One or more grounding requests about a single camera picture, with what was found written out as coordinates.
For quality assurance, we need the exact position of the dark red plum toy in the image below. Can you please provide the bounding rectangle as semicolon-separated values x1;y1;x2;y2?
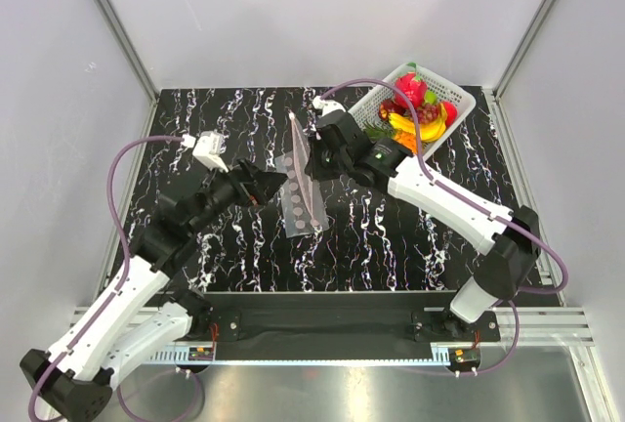
378;99;406;121

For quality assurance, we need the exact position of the yellow banana bunch toy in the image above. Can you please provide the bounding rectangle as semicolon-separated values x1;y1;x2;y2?
389;104;446;143

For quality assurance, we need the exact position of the right connector board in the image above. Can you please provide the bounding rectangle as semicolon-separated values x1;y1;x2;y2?
450;347;481;364

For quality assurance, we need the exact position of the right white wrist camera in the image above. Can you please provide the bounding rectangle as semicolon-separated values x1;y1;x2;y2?
312;96;346;123

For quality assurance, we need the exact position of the clear pink-dotted zip bag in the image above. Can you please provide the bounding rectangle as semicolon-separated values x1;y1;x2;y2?
274;111;329;238

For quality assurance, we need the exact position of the white slotted cable duct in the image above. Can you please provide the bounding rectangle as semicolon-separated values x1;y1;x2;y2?
146;344;450;366

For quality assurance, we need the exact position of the white plastic mesh basket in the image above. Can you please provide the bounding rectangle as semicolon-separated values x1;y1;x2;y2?
350;63;476;159

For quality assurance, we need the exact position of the left aluminium frame post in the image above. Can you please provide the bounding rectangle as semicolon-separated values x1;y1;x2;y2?
94;0;160;103

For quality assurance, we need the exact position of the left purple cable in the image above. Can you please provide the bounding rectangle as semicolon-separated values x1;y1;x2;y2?
26;134;206;422

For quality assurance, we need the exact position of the left connector board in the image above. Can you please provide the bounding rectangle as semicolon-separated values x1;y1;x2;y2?
188;344;215;362

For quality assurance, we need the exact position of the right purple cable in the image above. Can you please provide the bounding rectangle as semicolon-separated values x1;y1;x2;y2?
319;78;571;375

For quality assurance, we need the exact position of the purple grape bunch toy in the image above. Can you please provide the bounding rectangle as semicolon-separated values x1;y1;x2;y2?
416;103;439;125

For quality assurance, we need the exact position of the red apple toy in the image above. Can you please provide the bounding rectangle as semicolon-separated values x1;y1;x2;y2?
440;102;458;127

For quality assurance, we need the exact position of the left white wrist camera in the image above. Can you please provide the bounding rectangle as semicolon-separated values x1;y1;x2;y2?
182;131;229;173

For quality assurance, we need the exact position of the red dragon fruit toy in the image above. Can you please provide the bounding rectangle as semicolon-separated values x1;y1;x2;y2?
395;63;438;108

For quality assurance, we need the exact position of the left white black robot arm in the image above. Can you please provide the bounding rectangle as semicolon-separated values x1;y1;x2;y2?
20;159;287;421

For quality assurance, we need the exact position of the orange toy pineapple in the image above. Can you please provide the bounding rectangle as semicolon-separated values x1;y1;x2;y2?
363;123;418;154

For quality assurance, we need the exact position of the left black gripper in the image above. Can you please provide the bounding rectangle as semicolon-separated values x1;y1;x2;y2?
189;156;288;235

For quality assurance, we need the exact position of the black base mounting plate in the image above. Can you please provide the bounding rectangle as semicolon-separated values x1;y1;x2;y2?
154;289;500;345

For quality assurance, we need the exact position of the right aluminium frame post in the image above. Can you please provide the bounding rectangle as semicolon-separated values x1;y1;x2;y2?
492;0;559;100

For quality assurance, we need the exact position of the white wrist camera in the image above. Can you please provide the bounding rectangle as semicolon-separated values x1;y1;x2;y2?
182;131;229;173
312;96;346;123

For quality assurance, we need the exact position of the black marble pattern mat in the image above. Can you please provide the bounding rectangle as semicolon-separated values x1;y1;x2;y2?
125;86;526;293

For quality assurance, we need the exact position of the purple cable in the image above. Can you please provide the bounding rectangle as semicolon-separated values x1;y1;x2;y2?
319;78;571;375
26;134;206;422

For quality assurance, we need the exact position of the aluminium frame post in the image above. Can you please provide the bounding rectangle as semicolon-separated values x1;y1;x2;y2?
94;0;160;103
492;0;559;100

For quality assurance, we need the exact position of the connector board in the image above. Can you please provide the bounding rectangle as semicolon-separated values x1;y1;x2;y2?
450;347;481;364
188;344;215;362

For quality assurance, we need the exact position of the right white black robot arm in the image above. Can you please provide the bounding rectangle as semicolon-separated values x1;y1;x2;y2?
305;110;541;341

